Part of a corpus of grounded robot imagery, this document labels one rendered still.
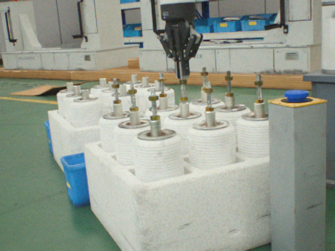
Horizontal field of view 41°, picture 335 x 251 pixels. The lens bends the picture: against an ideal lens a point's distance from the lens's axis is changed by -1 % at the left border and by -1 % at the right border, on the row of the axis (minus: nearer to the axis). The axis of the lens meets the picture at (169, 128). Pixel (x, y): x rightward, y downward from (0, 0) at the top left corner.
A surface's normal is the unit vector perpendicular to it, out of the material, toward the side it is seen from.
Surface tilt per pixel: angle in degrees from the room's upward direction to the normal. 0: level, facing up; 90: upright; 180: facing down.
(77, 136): 90
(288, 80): 90
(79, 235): 0
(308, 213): 90
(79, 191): 92
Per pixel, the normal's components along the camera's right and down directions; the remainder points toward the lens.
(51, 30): 0.76, 0.10
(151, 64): -0.64, 0.22
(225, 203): 0.40, 0.18
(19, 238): -0.07, -0.97
